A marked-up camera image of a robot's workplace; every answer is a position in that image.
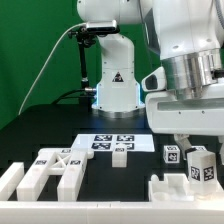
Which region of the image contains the white tagged cube right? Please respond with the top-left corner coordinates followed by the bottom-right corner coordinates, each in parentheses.
top-left (192, 146), bottom-right (207, 151)

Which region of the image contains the white tagged cube left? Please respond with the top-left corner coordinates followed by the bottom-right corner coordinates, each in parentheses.
top-left (163, 145), bottom-right (180, 164)

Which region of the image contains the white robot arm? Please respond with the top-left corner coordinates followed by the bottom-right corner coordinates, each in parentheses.
top-left (78, 0), bottom-right (224, 163)

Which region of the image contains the white chair back frame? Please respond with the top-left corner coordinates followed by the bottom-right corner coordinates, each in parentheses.
top-left (16, 148), bottom-right (94, 202)

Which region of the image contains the white tagged cube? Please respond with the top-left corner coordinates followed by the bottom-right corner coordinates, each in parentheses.
top-left (163, 145), bottom-right (180, 164)
top-left (192, 146), bottom-right (207, 151)

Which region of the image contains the white U-shaped fence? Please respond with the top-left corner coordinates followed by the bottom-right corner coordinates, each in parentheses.
top-left (0, 162), bottom-right (224, 224)

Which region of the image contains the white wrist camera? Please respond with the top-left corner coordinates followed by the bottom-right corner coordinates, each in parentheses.
top-left (141, 67), bottom-right (167, 92)

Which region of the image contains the white rear camera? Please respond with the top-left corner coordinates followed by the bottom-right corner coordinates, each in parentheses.
top-left (85, 20), bottom-right (117, 33)

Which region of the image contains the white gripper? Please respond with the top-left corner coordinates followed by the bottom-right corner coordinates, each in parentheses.
top-left (145, 91), bottom-right (224, 165)

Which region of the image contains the black camera stand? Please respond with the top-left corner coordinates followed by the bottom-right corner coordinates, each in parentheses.
top-left (68, 27), bottom-right (96, 89)

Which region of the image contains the white chair seat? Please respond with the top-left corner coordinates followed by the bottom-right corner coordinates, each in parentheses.
top-left (148, 173), bottom-right (224, 202)

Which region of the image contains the black base cable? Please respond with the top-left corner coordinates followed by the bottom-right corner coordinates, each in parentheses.
top-left (52, 88), bottom-right (98, 105)

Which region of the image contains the white marker base plate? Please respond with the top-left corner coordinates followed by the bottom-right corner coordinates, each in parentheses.
top-left (72, 134), bottom-right (155, 152)

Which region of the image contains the white camera cable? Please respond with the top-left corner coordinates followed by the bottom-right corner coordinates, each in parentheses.
top-left (18, 22), bottom-right (87, 116)

